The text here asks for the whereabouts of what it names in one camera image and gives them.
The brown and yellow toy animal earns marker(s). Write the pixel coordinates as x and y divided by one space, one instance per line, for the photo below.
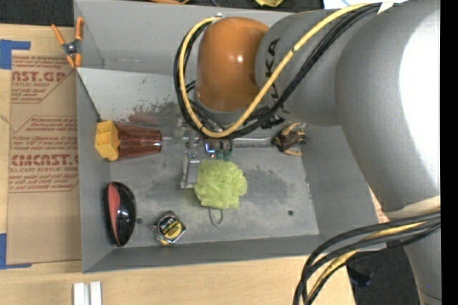
289 140

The yellow and black tape measure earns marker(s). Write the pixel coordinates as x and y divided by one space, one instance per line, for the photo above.
169 227

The red-brown ribbed plastic cup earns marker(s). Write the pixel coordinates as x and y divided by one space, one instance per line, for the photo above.
140 141

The green mesh bath sponge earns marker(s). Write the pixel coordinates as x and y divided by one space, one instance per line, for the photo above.
220 184

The yellow plastic box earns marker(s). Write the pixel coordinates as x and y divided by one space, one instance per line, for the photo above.
106 142

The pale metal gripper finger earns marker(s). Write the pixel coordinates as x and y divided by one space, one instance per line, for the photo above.
190 171

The grey metal bin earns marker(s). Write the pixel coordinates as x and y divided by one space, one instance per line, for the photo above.
150 35

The brown cardboard board red print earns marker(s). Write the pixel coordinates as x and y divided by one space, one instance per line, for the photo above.
43 217

